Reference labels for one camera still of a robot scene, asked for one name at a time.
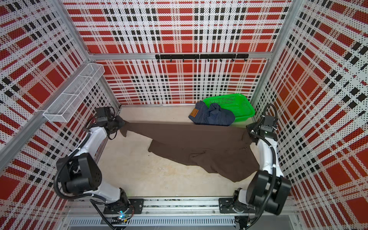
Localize brown trousers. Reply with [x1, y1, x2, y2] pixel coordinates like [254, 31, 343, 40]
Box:
[120, 122, 259, 182]

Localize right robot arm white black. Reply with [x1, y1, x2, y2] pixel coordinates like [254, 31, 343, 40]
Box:
[231, 115, 291, 216]

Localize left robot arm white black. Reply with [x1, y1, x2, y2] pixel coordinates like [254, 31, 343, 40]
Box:
[53, 107, 131, 213]

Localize green plastic basket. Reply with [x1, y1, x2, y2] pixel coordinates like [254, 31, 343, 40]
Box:
[203, 94, 255, 123]

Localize blue denim jeans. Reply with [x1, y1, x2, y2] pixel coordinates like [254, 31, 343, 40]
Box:
[188, 101, 235, 126]

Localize white wire mesh shelf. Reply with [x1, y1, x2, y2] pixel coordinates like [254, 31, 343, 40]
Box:
[43, 63, 104, 123]

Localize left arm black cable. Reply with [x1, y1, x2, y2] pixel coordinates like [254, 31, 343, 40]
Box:
[53, 107, 121, 230]

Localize black hook rail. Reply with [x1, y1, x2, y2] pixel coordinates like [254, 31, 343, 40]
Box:
[155, 54, 249, 61]

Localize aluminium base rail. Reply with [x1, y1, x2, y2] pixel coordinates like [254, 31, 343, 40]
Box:
[61, 196, 300, 228]

